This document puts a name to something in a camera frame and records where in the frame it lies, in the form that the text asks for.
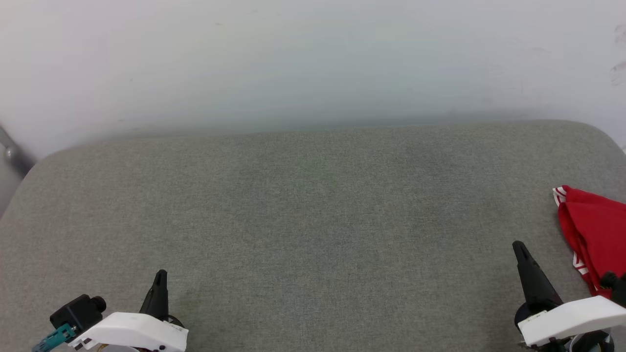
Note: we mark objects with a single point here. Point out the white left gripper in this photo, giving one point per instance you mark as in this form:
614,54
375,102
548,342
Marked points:
132,330

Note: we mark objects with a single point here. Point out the teal left camera connector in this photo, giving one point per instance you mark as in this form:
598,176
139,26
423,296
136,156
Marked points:
54,338

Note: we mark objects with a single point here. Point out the red and white garment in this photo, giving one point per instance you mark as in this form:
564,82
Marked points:
596,230

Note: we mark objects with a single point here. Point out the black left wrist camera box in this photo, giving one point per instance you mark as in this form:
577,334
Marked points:
76,313

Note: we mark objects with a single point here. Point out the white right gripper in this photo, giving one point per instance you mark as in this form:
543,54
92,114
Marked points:
572,318

